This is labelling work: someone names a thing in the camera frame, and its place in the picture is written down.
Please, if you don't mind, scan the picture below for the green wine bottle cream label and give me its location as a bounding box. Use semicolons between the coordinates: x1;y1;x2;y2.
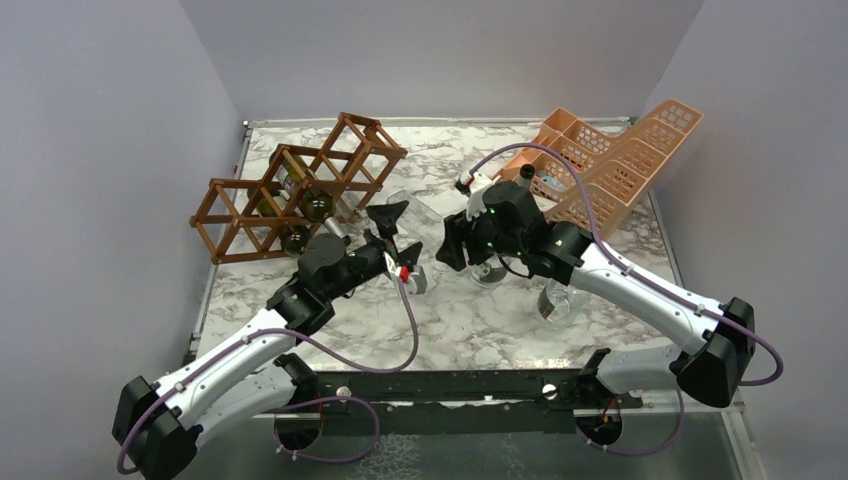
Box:
255;195;312;258

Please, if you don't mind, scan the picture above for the peach plastic tiered basket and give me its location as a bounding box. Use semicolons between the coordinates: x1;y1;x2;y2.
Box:
497;99;703;239

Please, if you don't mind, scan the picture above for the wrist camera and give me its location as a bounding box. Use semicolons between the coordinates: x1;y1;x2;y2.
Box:
455;171;494;221
398;265;429;295

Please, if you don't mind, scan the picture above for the dark green wine bottle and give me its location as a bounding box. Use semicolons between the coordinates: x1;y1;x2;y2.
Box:
270;155;336;223

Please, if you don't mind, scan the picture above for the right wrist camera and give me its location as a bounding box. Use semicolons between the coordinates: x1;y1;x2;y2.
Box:
455;171;494;221

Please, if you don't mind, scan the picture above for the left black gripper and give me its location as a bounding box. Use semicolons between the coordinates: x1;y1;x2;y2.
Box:
326;201;423;302

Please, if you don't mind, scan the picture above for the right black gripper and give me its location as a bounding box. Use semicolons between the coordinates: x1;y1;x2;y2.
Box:
436;199;525;272

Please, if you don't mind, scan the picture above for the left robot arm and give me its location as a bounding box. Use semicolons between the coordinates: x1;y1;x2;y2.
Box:
112;200;426;479

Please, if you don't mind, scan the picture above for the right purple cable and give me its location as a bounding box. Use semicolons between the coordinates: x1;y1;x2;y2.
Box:
466;142;785;458

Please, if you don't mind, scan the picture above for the clear bottle silver cap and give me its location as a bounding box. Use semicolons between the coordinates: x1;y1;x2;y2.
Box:
338;190;443;246

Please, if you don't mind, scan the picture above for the clear bottle pink cap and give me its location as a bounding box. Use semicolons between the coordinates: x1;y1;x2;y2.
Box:
536;279;591;328

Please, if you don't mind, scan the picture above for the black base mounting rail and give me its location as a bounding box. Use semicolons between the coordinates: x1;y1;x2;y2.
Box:
286;368;642;436

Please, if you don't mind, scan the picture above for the clear bottle with label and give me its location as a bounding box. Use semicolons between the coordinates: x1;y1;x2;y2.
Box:
469;262;508;289

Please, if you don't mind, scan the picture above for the brown wooden wine rack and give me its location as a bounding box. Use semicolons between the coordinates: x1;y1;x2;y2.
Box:
189;112;408;265

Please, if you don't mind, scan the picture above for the olive wine bottle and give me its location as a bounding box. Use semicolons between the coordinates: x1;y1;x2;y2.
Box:
516;163;536;189

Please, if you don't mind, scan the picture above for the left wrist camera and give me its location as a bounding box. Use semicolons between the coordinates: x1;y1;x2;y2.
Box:
398;265;429;295

